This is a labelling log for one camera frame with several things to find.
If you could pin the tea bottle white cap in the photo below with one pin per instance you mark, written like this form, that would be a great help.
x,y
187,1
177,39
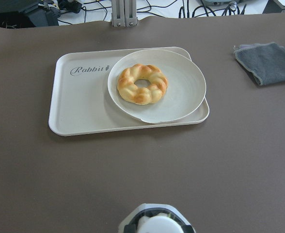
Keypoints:
x,y
155,218

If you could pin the cream rectangular serving tray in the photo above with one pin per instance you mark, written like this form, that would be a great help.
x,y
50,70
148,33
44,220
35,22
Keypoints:
x,y
81,103

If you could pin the round cream plate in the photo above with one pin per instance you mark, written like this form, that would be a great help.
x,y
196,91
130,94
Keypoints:
x,y
186,86

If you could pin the grey folded cloth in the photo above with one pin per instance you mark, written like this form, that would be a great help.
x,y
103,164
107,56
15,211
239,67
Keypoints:
x,y
266,62

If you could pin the braided ring donut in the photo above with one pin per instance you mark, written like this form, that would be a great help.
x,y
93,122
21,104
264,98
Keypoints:
x,y
142,84

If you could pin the aluminium frame post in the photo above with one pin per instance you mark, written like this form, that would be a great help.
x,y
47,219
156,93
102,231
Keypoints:
x,y
124,13

